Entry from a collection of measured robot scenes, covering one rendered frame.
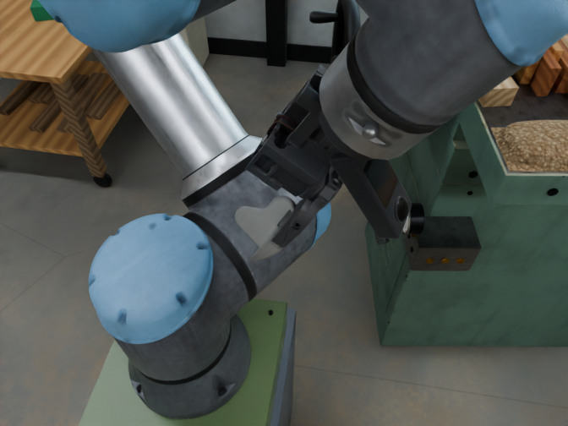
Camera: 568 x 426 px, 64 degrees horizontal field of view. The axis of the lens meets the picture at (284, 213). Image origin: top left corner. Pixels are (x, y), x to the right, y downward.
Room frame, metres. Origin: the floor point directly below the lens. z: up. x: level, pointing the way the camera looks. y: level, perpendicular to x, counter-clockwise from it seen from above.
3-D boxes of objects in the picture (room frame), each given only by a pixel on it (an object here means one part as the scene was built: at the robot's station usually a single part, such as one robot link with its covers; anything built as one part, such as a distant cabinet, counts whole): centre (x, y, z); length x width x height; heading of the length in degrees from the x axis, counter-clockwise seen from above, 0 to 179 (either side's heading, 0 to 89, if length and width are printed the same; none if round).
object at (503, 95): (0.59, -0.32, 0.92); 0.04 x 0.04 x 0.03; 5
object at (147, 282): (0.30, 0.15, 0.81); 0.17 x 0.15 x 0.18; 136
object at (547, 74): (0.71, -0.40, 0.92); 0.22 x 0.02 x 0.05; 0
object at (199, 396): (0.30, 0.15, 0.67); 0.19 x 0.19 x 0.10
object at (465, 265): (0.55, -0.32, 0.58); 0.12 x 0.08 x 0.08; 90
